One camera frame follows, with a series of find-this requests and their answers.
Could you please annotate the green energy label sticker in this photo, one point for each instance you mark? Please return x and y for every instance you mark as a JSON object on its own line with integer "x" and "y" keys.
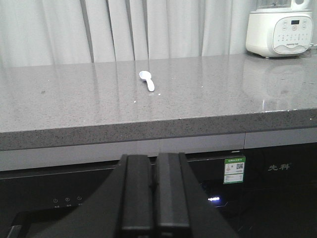
{"x": 234, "y": 169}

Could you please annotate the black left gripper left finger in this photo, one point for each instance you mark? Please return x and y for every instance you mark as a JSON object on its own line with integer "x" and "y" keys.
{"x": 137, "y": 221}

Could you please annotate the light blue plastic spoon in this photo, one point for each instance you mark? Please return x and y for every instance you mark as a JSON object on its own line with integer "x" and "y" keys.
{"x": 147, "y": 77}

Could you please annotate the black built-in appliance front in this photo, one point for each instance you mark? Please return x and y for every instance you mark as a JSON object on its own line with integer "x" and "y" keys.
{"x": 277, "y": 199}

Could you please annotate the white blender with clear jar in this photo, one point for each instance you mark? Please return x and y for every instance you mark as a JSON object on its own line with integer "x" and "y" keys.
{"x": 280, "y": 28}

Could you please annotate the white pleated curtain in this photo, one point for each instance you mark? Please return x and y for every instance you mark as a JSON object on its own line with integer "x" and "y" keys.
{"x": 46, "y": 32}

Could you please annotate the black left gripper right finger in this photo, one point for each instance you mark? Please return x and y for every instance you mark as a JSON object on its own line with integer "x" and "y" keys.
{"x": 171, "y": 214}

